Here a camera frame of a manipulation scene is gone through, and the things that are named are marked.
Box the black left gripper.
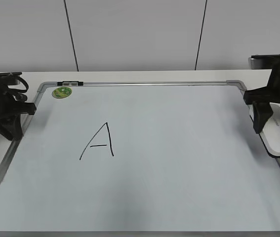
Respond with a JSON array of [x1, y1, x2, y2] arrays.
[[0, 73, 37, 141]]

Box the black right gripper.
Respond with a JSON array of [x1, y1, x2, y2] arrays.
[[243, 69, 280, 134]]

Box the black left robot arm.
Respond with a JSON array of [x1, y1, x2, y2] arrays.
[[0, 72, 37, 141]]

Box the grey device behind table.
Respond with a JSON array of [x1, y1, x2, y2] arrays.
[[248, 54, 280, 70]]

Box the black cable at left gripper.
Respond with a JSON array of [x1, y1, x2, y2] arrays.
[[0, 72, 30, 102]]

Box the white board with aluminium frame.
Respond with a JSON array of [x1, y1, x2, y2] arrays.
[[0, 80, 280, 237]]

